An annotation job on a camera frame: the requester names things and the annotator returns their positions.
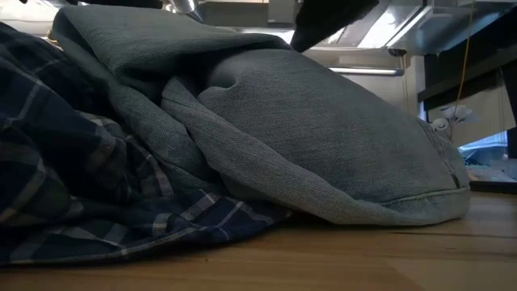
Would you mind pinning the grey-blue sweatshirt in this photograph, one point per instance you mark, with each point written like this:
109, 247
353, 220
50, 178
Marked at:
303, 133

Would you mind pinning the blue plaid shirt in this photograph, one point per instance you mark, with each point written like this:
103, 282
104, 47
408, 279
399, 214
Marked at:
60, 169

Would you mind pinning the black desk frame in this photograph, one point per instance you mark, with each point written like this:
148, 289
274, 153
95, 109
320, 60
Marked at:
440, 68

